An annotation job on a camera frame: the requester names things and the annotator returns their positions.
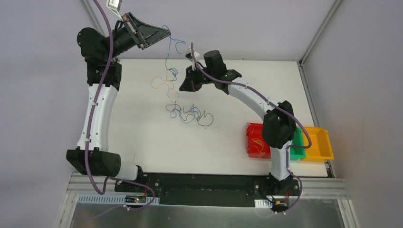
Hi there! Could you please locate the blue thin cable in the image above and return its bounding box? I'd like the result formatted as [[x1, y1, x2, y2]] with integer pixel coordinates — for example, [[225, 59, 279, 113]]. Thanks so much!
[[162, 24, 202, 124]]

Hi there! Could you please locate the brown thin cable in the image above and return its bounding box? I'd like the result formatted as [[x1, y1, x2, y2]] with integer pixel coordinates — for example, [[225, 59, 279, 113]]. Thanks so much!
[[165, 104, 215, 127]]

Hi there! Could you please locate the orange thin cable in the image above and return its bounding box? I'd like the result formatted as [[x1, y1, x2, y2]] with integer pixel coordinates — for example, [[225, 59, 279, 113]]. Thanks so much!
[[250, 137, 265, 156]]

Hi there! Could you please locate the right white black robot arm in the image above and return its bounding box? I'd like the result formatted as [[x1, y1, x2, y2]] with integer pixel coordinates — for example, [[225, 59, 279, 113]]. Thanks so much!
[[179, 50, 297, 195]]

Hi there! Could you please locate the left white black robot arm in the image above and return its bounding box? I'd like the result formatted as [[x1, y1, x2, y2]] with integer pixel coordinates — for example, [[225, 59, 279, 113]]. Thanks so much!
[[66, 12, 171, 192]]

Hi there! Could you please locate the red plastic bin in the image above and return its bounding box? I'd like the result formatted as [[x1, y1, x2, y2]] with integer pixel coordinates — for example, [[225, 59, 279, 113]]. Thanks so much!
[[246, 123, 271, 159]]

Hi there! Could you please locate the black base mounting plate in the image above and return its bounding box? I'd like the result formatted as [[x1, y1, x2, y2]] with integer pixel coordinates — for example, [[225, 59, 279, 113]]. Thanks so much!
[[114, 172, 300, 208]]

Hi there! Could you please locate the green plastic bin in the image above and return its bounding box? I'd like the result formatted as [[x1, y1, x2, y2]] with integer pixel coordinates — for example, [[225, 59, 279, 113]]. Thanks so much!
[[290, 127, 306, 161]]

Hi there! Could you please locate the yellow plastic bin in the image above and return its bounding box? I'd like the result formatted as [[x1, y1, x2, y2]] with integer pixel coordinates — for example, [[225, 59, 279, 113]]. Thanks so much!
[[300, 126, 334, 162]]

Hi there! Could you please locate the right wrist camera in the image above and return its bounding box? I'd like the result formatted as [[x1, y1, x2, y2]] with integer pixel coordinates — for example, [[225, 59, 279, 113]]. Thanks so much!
[[185, 47, 200, 63]]

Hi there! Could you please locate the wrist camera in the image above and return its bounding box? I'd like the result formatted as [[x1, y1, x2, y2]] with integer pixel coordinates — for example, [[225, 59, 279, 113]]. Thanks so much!
[[106, 0, 122, 14], [185, 47, 200, 63]]

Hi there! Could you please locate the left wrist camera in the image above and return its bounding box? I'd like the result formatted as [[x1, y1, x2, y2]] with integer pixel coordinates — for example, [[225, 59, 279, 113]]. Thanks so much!
[[106, 0, 122, 14]]

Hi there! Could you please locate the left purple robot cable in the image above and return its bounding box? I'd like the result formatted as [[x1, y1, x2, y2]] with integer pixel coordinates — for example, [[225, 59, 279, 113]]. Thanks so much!
[[78, 0, 155, 219]]

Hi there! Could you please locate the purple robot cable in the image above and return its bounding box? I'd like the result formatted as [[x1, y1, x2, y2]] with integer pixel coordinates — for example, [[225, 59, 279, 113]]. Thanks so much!
[[190, 42, 312, 216], [78, 0, 155, 219]]

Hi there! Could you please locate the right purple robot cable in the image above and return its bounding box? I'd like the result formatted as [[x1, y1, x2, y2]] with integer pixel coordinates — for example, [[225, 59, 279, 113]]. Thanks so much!
[[190, 42, 312, 216]]

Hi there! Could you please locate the aluminium frame rail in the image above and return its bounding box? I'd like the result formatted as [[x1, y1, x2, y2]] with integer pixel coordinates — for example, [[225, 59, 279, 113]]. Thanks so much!
[[66, 172, 351, 200]]

